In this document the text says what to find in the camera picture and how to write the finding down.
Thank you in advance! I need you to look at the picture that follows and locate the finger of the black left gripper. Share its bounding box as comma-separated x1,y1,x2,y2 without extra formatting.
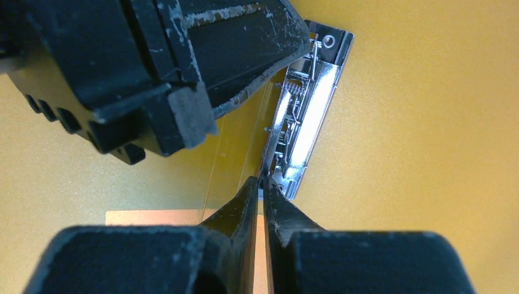
124,1,309,149

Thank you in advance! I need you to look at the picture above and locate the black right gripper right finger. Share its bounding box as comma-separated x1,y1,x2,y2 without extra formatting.
263,176,475,293

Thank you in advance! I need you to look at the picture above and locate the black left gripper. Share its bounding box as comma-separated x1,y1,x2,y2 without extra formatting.
1,1,171,165

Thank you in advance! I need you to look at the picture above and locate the metal folder clip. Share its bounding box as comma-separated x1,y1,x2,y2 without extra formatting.
260,20,354,200

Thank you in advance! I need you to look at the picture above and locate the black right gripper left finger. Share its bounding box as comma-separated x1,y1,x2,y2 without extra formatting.
24,176,258,293

